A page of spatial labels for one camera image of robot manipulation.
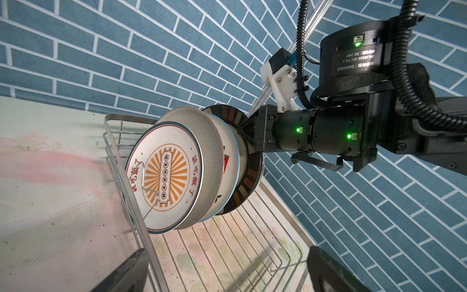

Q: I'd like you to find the white watermelon plate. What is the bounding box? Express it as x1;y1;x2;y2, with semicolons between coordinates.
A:
199;113;240;222

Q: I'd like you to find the orange sunburst plate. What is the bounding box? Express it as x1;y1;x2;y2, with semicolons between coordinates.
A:
125;107;224;234

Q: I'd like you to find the metal wire dish rack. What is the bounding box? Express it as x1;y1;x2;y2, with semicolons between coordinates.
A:
103;114;313;292

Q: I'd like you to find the black corrugated cable right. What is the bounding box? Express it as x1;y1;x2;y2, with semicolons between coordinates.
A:
295;0;467;132

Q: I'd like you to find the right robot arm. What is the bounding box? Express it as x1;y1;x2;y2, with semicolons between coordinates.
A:
238;1;467;174

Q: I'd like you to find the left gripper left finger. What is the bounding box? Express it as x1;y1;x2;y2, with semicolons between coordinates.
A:
92;248;149;292

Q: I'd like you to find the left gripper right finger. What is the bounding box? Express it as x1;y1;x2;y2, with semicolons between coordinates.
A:
307;246;371;292

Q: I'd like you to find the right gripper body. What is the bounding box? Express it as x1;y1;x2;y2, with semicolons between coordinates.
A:
252;105;364;153

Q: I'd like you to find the black rimmed mosaic plate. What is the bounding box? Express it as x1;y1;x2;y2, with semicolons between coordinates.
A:
202;104;265;215

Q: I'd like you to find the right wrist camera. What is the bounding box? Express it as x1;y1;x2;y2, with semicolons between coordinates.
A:
260;48;299;113

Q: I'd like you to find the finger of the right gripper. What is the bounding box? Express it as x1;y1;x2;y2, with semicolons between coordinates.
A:
237;116;257;146

